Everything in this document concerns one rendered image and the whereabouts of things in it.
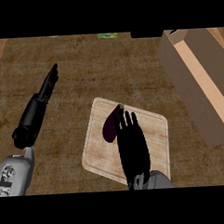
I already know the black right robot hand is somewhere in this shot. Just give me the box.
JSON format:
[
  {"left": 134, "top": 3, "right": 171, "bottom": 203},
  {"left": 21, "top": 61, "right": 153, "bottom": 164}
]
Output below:
[{"left": 113, "top": 108, "right": 152, "bottom": 191}]

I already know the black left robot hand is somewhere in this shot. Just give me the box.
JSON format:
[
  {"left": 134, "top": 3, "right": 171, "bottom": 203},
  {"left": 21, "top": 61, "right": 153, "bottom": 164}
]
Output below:
[{"left": 7, "top": 62, "right": 63, "bottom": 151}]

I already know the pale wooden cutting board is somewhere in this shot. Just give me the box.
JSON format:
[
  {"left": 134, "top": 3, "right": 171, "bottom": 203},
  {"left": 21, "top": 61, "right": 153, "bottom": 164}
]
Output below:
[{"left": 78, "top": 93, "right": 172, "bottom": 188}]

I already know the brown cardboard box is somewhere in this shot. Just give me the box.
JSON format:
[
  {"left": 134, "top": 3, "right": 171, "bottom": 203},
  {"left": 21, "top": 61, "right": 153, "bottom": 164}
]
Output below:
[{"left": 155, "top": 26, "right": 224, "bottom": 152}]

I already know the dark purple eggplant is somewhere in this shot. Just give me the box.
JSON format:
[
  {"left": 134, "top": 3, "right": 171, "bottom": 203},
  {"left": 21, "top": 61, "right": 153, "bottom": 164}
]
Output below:
[{"left": 100, "top": 103, "right": 127, "bottom": 144}]

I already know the green flat object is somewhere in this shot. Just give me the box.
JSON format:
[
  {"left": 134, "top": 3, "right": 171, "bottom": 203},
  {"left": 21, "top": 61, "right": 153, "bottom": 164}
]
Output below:
[{"left": 97, "top": 32, "right": 118, "bottom": 40}]

